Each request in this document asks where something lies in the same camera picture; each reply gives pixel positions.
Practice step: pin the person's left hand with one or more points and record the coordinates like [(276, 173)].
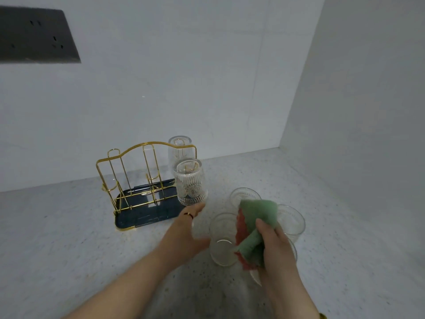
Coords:
[(181, 239)]

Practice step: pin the green and red cleaning cloth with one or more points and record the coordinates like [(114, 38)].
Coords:
[(260, 212)]

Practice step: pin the person's right hand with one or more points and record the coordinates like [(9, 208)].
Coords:
[(279, 262)]

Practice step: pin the person's right forearm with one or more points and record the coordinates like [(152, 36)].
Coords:
[(292, 304)]

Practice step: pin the smooth clear drinking glass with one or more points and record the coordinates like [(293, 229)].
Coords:
[(179, 149)]

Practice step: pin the person's left fingers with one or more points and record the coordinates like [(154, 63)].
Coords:
[(196, 209)]

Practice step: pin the ribbed clear drinking glass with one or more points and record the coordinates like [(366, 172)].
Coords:
[(191, 184)]

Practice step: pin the dark blue drip tray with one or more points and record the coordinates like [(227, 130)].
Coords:
[(146, 212)]

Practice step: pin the person's right thumb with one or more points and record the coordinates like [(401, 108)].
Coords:
[(265, 230)]

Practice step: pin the clear glass tumbler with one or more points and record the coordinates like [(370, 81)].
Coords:
[(244, 195), (292, 222), (255, 277), (223, 242)]

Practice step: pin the person's left forearm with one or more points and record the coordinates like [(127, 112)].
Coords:
[(132, 282)]

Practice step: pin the black wall socket panel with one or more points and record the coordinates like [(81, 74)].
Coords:
[(35, 36)]

